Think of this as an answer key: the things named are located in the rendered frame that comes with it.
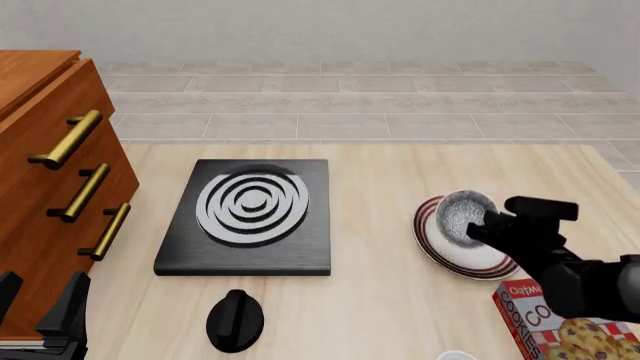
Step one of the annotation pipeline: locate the wooden drawer with brass handle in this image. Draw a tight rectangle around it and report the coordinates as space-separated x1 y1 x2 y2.
0 57 117 196
0 149 141 341
0 108 130 264

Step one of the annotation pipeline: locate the brass drawer handle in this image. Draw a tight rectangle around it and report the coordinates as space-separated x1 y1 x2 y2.
26 108 104 171
46 162 112 224
76 201 133 261

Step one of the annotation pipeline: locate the flat black stove plate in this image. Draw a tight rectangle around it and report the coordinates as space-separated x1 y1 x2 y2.
153 158 333 278

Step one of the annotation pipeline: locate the wooden cabinet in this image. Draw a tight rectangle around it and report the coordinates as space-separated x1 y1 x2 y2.
0 50 141 348

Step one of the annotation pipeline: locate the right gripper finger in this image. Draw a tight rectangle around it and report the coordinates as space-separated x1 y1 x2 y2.
465 221 505 249
480 208 517 227

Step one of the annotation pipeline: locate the white ramekin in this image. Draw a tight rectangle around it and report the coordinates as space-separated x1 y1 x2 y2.
437 349 482 360

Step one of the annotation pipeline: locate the black patterned bowl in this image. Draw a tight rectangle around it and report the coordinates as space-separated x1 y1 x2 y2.
434 189 502 250

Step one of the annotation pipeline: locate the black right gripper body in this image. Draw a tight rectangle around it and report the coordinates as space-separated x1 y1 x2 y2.
492 215 570 266

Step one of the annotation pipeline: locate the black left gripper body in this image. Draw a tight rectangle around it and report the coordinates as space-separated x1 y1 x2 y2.
0 328 89 360

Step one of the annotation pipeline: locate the white plate with red rings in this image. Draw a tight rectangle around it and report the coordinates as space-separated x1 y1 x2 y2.
411 194 524 282

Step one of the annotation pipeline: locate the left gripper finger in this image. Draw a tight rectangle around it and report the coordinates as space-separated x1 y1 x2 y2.
34 270 92 341
0 270 24 328

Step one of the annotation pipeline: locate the round black stove knob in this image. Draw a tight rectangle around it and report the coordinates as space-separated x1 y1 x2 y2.
205 288 266 354

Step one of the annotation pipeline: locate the red cookies box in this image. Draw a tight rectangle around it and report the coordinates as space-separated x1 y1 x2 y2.
492 277 640 360

